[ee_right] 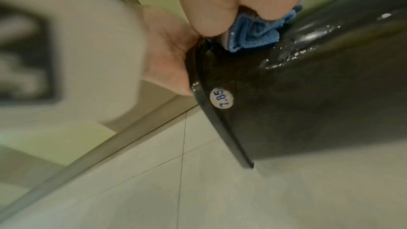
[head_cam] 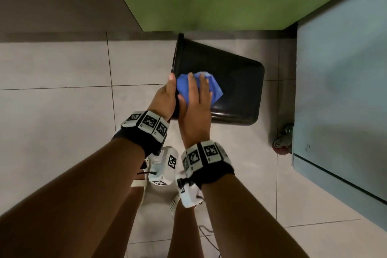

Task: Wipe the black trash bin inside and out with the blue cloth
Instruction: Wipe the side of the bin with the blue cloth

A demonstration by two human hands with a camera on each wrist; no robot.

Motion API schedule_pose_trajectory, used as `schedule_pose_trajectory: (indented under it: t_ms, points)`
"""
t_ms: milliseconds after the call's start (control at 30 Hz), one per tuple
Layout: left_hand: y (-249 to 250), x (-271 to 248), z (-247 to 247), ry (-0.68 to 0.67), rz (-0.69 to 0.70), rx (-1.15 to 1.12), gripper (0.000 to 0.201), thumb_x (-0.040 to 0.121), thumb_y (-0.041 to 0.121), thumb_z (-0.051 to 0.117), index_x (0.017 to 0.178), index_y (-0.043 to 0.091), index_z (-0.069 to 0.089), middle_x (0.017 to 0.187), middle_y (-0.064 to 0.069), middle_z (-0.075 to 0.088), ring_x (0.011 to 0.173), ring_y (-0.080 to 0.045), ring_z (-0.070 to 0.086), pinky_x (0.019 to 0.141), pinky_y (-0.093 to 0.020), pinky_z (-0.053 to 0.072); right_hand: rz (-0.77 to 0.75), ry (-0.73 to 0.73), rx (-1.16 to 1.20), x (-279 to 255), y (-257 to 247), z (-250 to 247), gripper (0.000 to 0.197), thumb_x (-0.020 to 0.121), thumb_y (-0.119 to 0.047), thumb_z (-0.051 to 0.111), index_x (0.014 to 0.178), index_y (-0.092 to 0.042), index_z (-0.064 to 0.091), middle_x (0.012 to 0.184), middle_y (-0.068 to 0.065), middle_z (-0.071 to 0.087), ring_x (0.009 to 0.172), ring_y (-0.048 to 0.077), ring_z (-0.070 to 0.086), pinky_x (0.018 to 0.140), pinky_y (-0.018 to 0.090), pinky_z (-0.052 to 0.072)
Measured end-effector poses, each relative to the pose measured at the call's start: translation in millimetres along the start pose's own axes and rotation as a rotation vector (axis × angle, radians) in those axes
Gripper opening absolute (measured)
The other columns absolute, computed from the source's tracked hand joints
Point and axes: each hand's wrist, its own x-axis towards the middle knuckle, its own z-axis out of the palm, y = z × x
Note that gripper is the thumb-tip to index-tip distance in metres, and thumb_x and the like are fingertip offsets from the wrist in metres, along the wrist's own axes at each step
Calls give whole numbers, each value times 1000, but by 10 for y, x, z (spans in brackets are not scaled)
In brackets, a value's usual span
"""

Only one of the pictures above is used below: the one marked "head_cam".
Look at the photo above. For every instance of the person's right hand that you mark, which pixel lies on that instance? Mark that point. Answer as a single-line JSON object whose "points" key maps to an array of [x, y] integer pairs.
{"points": [[196, 121]]}

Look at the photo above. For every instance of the person's left hand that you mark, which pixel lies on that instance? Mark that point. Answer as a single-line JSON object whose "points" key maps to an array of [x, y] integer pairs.
{"points": [[163, 103]]}

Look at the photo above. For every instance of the blue cleaning cloth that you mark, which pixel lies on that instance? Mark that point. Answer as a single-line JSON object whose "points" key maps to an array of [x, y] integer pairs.
{"points": [[216, 91]]}

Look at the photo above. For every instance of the black plastic waste bin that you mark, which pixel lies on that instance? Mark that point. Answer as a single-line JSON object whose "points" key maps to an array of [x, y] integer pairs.
{"points": [[239, 91]]}

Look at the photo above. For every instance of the person's left forearm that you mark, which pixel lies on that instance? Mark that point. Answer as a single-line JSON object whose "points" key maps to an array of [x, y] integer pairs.
{"points": [[69, 203]]}

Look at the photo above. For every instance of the person's right forearm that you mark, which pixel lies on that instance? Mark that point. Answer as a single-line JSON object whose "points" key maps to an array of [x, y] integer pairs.
{"points": [[251, 224]]}

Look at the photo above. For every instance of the white perforated left shoe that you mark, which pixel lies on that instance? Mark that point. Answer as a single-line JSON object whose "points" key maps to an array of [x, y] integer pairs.
{"points": [[137, 182]]}

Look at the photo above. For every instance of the white perforated shoe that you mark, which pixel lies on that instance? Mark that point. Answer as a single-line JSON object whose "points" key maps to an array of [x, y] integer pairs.
{"points": [[137, 182], [173, 205]]}

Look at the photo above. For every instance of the white perforated right shoe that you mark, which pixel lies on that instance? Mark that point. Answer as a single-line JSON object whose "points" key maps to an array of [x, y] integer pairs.
{"points": [[173, 205]]}

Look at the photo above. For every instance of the red caster wheel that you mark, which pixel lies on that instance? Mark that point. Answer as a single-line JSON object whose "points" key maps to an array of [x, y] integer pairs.
{"points": [[282, 147]]}

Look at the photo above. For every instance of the pale blue wheeled cabinet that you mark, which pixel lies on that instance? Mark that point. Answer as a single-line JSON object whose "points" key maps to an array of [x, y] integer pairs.
{"points": [[341, 85]]}

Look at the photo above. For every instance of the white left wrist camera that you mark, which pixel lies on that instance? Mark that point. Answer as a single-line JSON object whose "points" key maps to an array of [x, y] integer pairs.
{"points": [[160, 167]]}

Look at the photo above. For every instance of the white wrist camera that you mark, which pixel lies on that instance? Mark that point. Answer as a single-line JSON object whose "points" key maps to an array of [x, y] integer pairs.
{"points": [[160, 167], [189, 197]]}

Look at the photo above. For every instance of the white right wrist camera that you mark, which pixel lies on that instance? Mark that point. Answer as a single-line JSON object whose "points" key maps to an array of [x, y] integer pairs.
{"points": [[189, 197]]}

